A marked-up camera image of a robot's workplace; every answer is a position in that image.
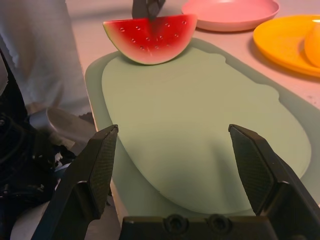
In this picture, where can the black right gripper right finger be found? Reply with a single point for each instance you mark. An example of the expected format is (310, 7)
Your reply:
(270, 180)

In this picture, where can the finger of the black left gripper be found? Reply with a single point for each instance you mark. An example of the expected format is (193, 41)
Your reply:
(140, 7)
(156, 7)

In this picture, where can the toy watermelon slice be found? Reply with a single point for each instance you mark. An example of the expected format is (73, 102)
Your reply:
(150, 42)

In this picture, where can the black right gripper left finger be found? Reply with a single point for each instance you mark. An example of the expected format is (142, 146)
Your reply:
(85, 175)

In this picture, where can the translucent green cutting board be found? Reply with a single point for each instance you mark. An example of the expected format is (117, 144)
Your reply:
(295, 107)

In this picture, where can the yellow toy banana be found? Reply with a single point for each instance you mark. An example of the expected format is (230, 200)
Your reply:
(313, 45)

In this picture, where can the pale robot torso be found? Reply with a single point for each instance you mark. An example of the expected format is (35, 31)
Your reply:
(37, 50)

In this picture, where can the pink plastic plate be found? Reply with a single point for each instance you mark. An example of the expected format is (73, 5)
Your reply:
(230, 15)

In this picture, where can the yellow plastic plate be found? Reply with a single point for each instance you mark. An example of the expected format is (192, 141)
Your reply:
(280, 42)

